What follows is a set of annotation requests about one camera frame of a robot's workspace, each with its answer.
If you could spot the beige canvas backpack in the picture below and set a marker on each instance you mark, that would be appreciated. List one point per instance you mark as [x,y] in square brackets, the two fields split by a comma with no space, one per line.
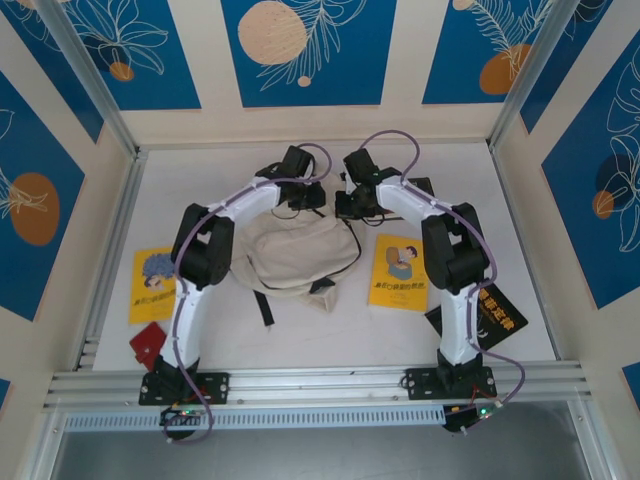
[290,255]

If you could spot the yellow book seated figure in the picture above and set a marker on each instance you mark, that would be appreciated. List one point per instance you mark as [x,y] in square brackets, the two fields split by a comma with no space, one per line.
[397,285]

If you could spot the yellow book blue-haired figure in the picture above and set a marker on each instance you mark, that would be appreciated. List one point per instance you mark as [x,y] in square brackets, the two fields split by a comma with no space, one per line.
[150,300]

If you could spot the black book yellow title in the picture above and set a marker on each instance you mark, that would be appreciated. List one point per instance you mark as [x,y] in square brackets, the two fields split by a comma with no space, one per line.
[500,315]

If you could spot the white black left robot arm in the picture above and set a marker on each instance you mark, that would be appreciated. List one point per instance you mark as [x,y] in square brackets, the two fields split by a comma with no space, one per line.
[187,320]

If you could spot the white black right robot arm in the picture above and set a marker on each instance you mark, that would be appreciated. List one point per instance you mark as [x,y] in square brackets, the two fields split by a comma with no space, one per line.
[457,325]

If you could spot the red wallet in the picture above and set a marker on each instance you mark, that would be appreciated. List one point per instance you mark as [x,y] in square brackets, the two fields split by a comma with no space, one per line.
[147,345]

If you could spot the small circuit board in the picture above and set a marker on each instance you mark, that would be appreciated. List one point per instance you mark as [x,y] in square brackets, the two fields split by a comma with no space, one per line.
[465,417]
[182,415]

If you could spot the aluminium table side rail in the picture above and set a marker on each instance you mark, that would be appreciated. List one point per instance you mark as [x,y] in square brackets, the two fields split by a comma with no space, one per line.
[126,210]
[515,220]

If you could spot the aluminium frame post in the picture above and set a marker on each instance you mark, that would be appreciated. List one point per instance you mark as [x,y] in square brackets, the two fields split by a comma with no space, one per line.
[530,70]
[87,75]

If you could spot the aluminium mounting rail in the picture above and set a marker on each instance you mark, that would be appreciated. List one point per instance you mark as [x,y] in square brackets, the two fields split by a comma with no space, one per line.
[310,384]

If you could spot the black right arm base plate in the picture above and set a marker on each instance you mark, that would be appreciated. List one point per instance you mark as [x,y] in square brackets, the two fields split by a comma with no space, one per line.
[420,382]

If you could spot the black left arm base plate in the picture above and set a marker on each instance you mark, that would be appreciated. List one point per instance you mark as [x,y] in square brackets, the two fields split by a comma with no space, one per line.
[217,387]

